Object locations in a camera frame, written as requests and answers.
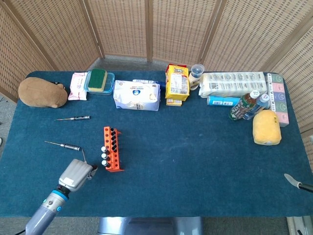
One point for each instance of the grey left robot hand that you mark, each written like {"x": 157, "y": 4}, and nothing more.
{"x": 75, "y": 175}

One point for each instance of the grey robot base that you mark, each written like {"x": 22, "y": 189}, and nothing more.
{"x": 151, "y": 226}

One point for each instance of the large black silver-capped screwdriver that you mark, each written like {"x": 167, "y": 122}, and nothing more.
{"x": 104, "y": 149}
{"x": 105, "y": 163}
{"x": 104, "y": 156}

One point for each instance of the orange screwdriver rack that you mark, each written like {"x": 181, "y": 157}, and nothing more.
{"x": 115, "y": 159}

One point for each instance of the thin black precision screwdriver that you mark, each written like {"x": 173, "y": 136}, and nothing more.
{"x": 78, "y": 118}

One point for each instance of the white pink wipes pack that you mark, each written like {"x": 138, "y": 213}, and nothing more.
{"x": 77, "y": 88}

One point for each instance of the brown plush toy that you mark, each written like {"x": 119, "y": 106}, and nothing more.
{"x": 41, "y": 93}

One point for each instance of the yellow green sponge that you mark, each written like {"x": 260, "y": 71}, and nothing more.
{"x": 97, "y": 79}

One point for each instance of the clear container with blue lid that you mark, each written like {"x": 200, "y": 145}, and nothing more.
{"x": 110, "y": 83}

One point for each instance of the white blue-printed bag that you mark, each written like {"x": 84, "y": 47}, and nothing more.
{"x": 137, "y": 96}

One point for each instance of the blue carpet table cover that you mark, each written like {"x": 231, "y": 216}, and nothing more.
{"x": 183, "y": 159}

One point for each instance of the small yellow box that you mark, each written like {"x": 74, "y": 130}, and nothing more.
{"x": 174, "y": 102}

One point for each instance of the yellow snack package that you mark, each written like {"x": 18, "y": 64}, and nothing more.
{"x": 177, "y": 83}

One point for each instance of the mayonnaise bottle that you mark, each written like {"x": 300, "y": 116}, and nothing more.
{"x": 195, "y": 79}

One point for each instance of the wicker folding screen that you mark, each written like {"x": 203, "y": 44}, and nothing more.
{"x": 122, "y": 27}

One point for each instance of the blue white can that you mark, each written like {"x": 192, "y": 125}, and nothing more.
{"x": 220, "y": 101}

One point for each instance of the green tea bottle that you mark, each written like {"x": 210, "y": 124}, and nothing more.
{"x": 240, "y": 109}

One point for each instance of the white paper roll pack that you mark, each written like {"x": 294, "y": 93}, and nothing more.
{"x": 232, "y": 83}

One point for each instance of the yellow plush bread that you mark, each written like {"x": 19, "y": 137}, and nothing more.
{"x": 266, "y": 127}

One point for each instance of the blue-labelled water bottle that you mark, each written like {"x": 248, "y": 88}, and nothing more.
{"x": 261, "y": 102}

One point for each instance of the multicolour tissue pack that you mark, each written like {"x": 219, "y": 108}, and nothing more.
{"x": 278, "y": 98}

